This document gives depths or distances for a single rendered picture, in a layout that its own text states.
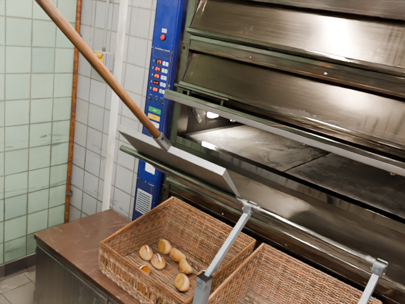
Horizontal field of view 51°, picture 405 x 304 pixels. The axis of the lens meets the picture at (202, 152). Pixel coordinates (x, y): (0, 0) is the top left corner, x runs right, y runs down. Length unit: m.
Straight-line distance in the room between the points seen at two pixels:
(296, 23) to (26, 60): 1.54
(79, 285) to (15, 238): 0.93
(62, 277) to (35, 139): 0.93
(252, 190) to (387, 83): 0.77
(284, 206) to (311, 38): 0.74
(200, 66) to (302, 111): 0.59
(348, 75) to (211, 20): 0.70
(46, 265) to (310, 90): 1.59
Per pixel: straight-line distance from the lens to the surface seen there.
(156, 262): 2.14
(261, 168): 1.95
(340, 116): 1.75
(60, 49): 2.76
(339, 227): 1.87
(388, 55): 1.69
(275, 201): 1.97
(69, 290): 2.30
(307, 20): 1.84
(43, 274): 2.47
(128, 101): 1.39
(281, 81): 1.88
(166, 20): 2.21
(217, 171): 1.48
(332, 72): 1.77
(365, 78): 1.72
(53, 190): 3.02
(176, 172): 1.76
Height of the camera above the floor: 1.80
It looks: 18 degrees down
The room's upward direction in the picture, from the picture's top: 9 degrees clockwise
